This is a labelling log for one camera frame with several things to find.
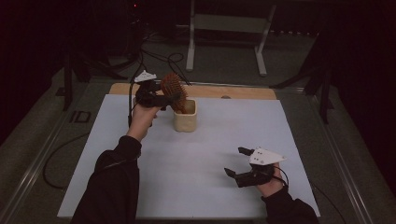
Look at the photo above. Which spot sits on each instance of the dark metal stand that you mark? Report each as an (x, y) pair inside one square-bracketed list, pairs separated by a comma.
[(325, 102), (67, 87)]

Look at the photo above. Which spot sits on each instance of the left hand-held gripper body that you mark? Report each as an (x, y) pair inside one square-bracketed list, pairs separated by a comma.
[(148, 95)]

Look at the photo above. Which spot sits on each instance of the person's right hand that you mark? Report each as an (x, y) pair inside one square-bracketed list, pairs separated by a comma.
[(274, 186)]

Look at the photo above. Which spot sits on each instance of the white metal stand frame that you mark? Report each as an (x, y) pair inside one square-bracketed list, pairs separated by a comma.
[(229, 23)]

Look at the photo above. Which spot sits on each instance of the cream square ceramic cup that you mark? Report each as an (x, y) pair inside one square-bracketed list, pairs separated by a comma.
[(185, 123)]

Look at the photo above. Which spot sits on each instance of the wooden hairbrush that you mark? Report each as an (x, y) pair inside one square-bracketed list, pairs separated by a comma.
[(172, 85)]

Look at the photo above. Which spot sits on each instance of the person's left hand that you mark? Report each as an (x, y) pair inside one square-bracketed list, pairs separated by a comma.
[(140, 123)]

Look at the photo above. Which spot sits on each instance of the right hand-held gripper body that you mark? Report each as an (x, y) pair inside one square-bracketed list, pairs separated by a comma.
[(260, 169)]

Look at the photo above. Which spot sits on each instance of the white table sheet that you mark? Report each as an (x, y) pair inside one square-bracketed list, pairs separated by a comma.
[(193, 174)]

